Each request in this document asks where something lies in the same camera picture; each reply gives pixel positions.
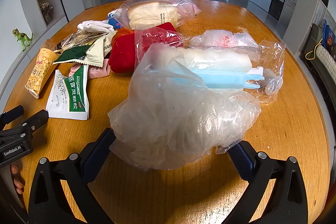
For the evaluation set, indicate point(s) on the dried flower bunch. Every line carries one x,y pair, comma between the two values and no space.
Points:
46,10

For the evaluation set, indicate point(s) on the yellow corn print cup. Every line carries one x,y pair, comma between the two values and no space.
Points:
40,71

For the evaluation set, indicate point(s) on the green and beige snack packet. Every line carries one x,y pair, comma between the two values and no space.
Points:
86,53

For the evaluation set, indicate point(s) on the white foam roll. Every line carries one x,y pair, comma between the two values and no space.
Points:
223,62

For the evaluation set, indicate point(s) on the white glove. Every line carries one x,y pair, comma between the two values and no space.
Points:
95,26

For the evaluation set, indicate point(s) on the blue shopping bag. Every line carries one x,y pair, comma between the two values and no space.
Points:
329,36

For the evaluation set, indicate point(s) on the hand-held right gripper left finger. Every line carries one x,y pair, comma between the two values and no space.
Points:
97,155

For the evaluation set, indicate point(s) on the large clear plastic bag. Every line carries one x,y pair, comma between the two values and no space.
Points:
178,121

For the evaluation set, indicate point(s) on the green toy dinosaur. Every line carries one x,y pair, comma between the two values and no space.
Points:
22,37

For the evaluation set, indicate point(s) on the red cloth pouch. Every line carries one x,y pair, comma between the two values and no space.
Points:
122,56

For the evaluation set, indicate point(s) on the white keyboard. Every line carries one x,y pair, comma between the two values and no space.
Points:
326,60

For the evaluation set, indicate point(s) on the pink plastic bag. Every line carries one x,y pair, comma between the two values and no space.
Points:
187,7

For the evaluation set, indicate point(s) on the white leaning board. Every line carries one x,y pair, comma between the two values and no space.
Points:
307,19

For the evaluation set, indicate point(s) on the blue and white box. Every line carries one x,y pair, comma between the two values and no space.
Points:
113,20

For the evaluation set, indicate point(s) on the clear bag with white bread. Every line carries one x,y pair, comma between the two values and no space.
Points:
149,12

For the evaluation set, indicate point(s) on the person's left hand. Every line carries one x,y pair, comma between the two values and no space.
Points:
17,183

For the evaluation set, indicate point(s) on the wrinkled clear plastic bag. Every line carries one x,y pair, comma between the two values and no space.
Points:
273,66

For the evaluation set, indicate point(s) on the white and green medicine sachet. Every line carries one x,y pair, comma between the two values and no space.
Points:
68,98

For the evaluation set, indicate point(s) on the pink printed wrapper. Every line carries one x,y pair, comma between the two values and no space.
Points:
97,72

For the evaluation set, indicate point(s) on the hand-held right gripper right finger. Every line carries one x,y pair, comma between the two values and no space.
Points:
242,162

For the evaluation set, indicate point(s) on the light blue plastic strip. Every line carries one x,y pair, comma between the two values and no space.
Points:
225,78

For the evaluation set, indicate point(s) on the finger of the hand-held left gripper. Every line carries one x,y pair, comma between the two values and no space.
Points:
36,119
11,113

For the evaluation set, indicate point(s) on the brown snack wrapper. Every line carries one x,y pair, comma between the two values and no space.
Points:
69,41

